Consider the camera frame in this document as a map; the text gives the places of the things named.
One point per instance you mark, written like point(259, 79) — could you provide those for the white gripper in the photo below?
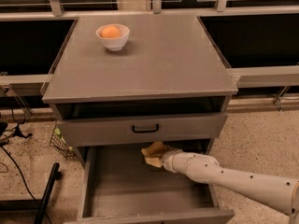
point(168, 161)

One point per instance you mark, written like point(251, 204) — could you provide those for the yellow sponge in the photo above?
point(153, 154)

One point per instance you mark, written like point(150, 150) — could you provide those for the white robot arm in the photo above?
point(276, 192)

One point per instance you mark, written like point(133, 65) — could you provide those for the grey top drawer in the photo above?
point(117, 131)

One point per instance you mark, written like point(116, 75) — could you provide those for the grey open middle drawer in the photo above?
point(118, 187)

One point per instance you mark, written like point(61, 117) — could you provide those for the grey drawer cabinet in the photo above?
point(167, 67)

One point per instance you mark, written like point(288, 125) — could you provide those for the black metal bar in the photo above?
point(42, 209)

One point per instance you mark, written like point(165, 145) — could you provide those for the white ceramic bowl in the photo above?
point(114, 44)

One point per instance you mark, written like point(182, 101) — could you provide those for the orange fruit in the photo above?
point(111, 32)

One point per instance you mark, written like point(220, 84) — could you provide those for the black stand base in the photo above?
point(6, 133)

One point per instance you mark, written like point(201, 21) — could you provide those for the black drawer handle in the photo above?
point(152, 129)

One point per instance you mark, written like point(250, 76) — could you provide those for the wire mesh basket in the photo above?
point(58, 143)

